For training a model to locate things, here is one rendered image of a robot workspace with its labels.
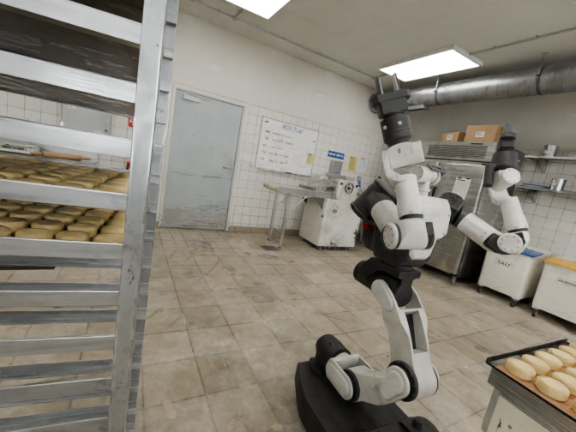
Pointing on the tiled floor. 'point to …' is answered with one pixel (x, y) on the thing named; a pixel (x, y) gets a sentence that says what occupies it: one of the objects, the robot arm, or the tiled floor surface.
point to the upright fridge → (463, 267)
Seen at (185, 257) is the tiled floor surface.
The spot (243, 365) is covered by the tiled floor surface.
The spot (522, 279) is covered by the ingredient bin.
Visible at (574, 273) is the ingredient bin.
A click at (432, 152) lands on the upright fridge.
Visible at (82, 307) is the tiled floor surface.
